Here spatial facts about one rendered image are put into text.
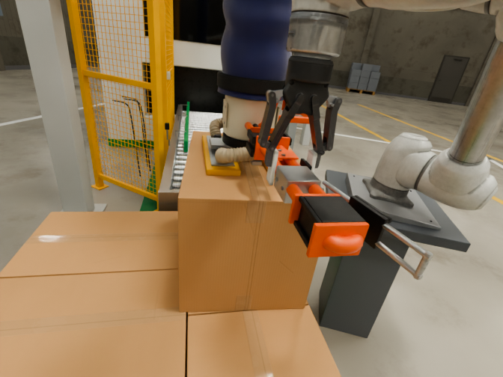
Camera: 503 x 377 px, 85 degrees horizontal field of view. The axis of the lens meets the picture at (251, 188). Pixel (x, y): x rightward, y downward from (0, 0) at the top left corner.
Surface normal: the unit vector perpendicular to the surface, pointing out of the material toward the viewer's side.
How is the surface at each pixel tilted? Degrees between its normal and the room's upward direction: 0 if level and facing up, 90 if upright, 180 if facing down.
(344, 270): 90
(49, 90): 90
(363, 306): 90
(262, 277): 90
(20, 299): 0
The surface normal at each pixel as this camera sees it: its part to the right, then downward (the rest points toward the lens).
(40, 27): 0.19, 0.46
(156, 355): 0.11, -0.89
